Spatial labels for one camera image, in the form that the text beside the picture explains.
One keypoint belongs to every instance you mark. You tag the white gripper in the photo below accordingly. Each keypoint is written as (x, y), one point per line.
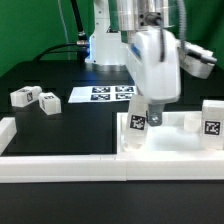
(158, 81)

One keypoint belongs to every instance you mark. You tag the white square tabletop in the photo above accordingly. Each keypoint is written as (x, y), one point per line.
(168, 142)

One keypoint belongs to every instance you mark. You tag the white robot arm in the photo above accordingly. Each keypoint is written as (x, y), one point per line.
(133, 35)

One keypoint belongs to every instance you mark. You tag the white sheet with fiducial tags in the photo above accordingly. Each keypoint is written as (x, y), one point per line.
(102, 93)

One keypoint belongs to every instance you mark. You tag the white L-shaped obstacle fence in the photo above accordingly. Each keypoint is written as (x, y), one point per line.
(96, 167)

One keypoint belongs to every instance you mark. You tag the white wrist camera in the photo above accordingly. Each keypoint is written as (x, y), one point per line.
(196, 60)

